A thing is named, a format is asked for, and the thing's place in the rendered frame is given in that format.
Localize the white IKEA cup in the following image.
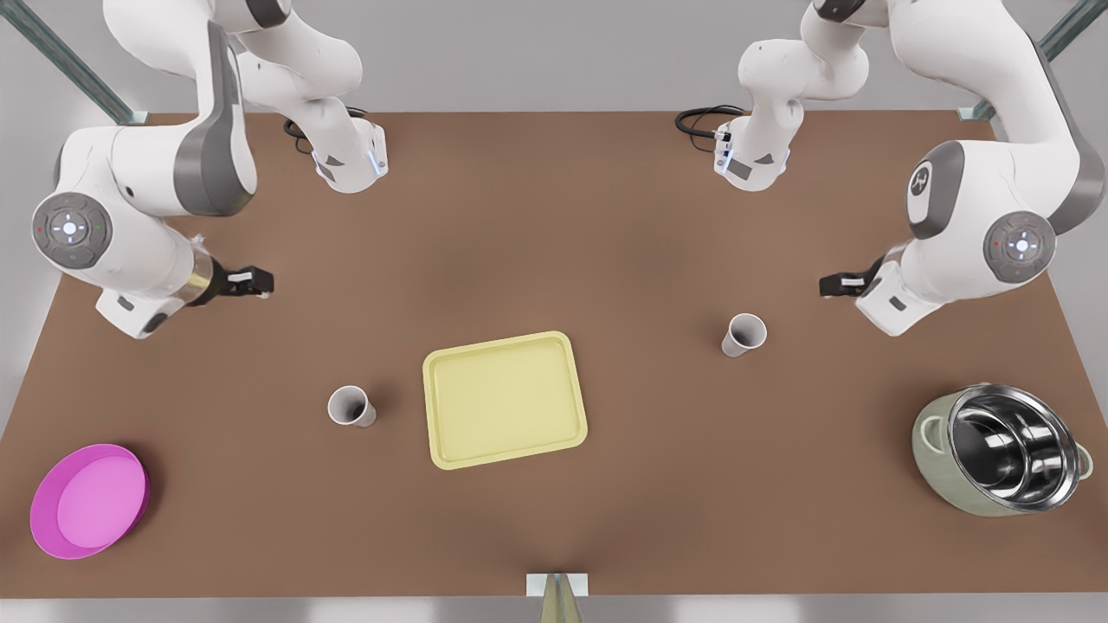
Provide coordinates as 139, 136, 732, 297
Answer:
327, 386, 377, 428
722, 313, 768, 359

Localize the yellow rectangular tray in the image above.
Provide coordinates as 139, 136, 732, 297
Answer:
422, 331, 589, 471

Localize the green steel-lined pot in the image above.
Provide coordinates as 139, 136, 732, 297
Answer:
912, 383, 1094, 518

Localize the magenta round bowl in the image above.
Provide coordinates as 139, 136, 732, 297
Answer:
29, 444, 151, 561

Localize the black cable loop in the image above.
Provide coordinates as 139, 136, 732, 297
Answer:
675, 106, 750, 139
284, 107, 369, 156

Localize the silver frame post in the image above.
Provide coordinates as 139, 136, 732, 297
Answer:
957, 0, 1108, 121
0, 0, 150, 125
526, 572, 589, 623

